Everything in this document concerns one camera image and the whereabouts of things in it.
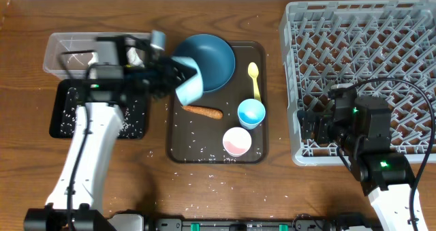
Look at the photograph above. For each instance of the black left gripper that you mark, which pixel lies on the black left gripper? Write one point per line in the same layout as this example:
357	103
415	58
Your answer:
163	78

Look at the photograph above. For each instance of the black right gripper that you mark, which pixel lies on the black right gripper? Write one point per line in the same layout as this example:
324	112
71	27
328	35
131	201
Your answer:
315	126

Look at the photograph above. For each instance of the white tissue paper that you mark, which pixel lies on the white tissue paper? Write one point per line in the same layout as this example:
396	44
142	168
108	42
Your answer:
132	57

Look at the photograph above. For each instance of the light blue rice bowl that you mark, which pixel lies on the light blue rice bowl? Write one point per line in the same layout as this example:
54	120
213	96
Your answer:
192	87

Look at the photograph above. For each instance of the dark blue plate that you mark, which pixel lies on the dark blue plate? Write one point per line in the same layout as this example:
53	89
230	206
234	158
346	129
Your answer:
214	57

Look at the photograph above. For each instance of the light blue cup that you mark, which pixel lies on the light blue cup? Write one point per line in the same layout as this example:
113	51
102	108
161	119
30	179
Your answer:
251	113

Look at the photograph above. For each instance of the pink white cup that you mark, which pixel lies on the pink white cup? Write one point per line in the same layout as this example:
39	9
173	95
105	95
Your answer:
237	141

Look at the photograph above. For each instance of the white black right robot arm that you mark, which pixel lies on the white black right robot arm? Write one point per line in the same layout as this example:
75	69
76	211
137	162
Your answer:
360	127

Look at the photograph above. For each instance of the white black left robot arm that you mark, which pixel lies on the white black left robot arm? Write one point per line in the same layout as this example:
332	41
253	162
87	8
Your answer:
127	67

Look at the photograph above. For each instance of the clear plastic waste bin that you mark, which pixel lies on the clear plastic waste bin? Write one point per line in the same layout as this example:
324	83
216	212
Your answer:
68	54

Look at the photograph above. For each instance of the grey dishwasher rack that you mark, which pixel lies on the grey dishwasher rack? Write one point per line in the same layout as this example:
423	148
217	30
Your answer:
386	47

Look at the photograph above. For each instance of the orange carrot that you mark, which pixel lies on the orange carrot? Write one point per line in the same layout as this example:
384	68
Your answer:
204	111

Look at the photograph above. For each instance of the dark brown serving tray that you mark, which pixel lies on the dark brown serving tray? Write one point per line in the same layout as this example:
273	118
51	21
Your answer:
197	139

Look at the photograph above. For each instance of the yellow plastic spoon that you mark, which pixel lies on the yellow plastic spoon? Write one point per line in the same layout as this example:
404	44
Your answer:
253	72

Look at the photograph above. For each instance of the black rectangular tray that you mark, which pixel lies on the black rectangular tray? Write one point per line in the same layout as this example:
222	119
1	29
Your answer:
63	121

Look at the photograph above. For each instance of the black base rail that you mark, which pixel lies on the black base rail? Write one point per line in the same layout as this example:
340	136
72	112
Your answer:
302	222

